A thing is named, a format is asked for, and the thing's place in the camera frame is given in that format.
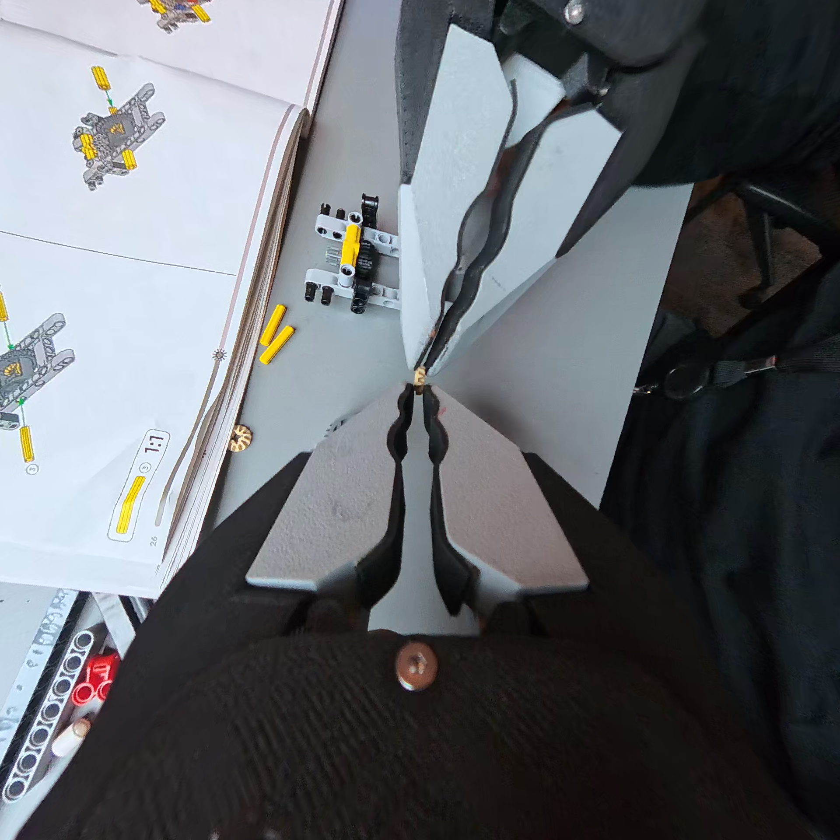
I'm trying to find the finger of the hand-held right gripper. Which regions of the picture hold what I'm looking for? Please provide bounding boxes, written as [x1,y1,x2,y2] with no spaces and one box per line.
[423,52,626,375]
[398,24,519,374]

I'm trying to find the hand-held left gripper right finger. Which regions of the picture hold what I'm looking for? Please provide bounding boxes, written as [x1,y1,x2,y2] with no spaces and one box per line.
[423,385,590,619]

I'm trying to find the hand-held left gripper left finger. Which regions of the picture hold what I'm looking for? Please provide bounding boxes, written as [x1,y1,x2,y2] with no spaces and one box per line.
[245,384,416,611]

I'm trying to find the lego instruction booklet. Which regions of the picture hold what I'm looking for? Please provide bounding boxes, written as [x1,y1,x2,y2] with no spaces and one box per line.
[0,0,345,599]

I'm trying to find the red lego connector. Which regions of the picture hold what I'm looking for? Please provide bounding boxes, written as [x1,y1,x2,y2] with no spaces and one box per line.
[71,653,121,706]

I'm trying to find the long grey lego strip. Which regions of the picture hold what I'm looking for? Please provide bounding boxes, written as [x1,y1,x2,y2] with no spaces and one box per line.
[0,587,89,736]

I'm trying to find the white lego pin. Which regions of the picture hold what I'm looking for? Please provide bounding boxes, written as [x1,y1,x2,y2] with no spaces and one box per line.
[51,718,93,756]

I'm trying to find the black office chair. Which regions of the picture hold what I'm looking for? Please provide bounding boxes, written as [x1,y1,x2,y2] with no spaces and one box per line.
[682,177,840,312]

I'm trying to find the person's dark clothing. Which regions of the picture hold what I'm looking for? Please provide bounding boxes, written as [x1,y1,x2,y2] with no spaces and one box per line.
[600,259,840,840]

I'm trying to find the grey lego frame assembly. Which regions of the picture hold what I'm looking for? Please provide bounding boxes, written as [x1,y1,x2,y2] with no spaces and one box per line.
[304,192,401,311]

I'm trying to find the black strap with clip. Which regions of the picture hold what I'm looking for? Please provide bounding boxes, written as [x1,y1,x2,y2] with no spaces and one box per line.
[633,341,840,401]

